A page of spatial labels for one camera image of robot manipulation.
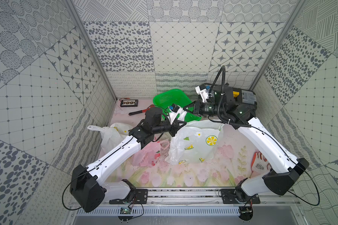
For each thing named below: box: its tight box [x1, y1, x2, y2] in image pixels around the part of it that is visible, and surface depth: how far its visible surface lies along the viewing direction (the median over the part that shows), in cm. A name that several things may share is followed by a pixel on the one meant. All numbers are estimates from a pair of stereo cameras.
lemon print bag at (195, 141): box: [165, 120, 225, 165], surface depth 75 cm
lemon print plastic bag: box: [86, 122, 133, 154], surface depth 80 cm
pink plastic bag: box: [131, 137, 170, 167], surface depth 77 cm
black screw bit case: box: [120, 99, 139, 107], surface depth 119 cm
